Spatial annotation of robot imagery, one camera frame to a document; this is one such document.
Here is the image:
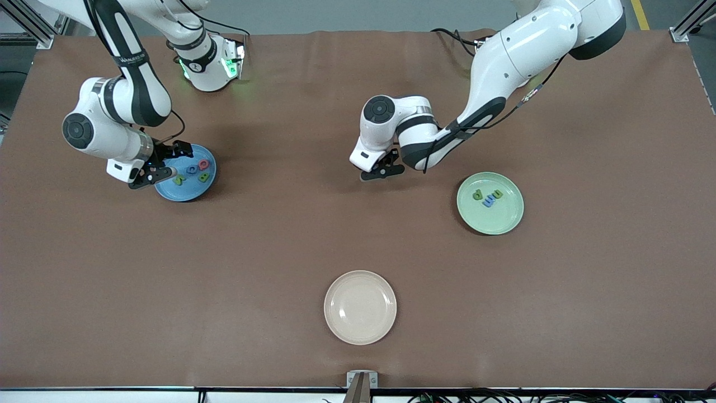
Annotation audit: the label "black left base cables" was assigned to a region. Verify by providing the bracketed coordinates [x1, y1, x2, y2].
[430, 27, 483, 54]

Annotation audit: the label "grey metal camera bracket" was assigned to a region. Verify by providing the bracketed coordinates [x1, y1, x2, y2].
[344, 370, 379, 403]

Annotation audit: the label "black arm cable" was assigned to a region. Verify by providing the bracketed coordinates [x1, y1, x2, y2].
[422, 50, 568, 174]
[83, 0, 186, 146]

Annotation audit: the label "beige plate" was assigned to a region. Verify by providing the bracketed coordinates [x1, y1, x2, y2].
[323, 270, 398, 346]

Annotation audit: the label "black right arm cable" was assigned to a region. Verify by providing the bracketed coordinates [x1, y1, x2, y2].
[83, 0, 186, 146]

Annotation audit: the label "blue plate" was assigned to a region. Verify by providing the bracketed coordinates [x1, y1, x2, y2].
[153, 144, 218, 203]

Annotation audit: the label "green plate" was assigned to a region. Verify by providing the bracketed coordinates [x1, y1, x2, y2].
[456, 171, 525, 236]

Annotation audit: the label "black right base cable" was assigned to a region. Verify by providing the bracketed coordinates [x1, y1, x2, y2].
[179, 0, 251, 39]

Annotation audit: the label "brown table mat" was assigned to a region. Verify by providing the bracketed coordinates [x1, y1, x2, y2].
[0, 29, 716, 391]

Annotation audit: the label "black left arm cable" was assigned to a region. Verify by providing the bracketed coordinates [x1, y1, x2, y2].
[422, 50, 568, 174]

